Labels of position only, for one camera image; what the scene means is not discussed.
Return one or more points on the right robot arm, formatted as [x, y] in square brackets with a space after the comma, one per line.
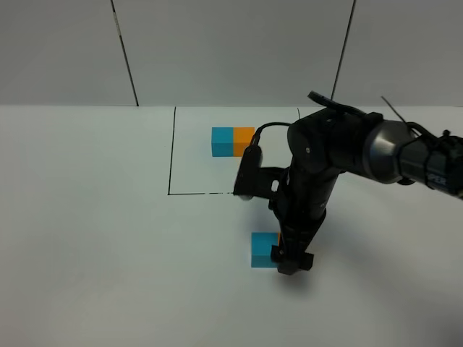
[343, 139]

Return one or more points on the blue template block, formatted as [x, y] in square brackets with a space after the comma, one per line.
[222, 141]

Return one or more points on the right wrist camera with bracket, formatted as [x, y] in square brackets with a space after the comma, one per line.
[252, 179]

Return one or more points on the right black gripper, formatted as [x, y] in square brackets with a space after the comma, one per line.
[300, 207]

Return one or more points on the orange template block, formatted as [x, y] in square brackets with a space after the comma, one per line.
[242, 137]

